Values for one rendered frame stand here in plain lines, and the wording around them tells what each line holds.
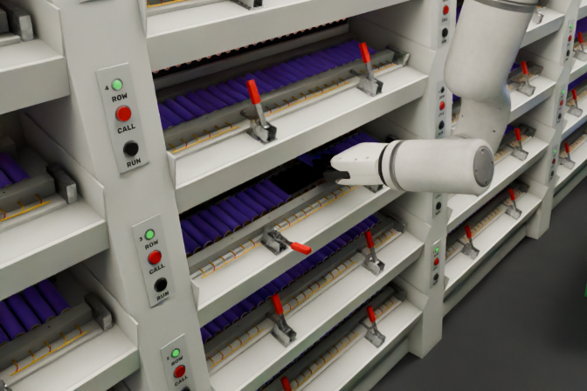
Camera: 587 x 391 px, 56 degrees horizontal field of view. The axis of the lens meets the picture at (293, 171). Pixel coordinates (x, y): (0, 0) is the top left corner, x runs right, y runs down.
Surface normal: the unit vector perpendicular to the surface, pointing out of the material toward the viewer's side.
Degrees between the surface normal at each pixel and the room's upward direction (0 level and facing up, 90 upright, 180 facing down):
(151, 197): 90
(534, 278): 0
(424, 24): 90
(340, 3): 107
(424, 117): 90
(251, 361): 17
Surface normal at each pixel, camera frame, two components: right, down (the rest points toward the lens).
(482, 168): 0.69, 0.02
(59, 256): 0.71, 0.49
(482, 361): -0.07, -0.90
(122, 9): 0.72, 0.24
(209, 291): 0.13, -0.80
